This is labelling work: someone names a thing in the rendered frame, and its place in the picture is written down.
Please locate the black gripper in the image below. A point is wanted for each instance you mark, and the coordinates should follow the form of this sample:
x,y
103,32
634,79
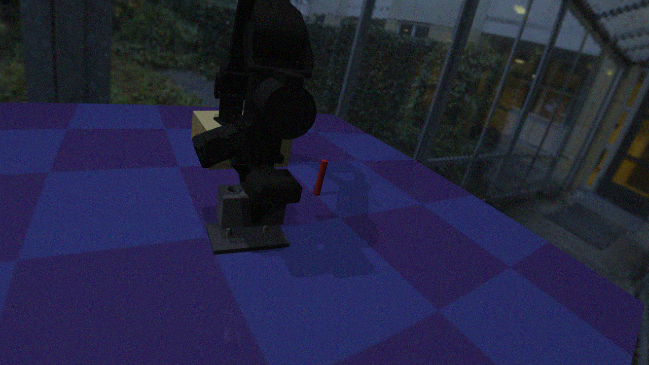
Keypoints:
x,y
264,185

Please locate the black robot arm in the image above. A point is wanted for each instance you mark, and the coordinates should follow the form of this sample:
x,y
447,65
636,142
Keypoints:
x,y
273,34

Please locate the red peg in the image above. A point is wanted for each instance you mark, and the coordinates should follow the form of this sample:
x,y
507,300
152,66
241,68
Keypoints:
x,y
320,177

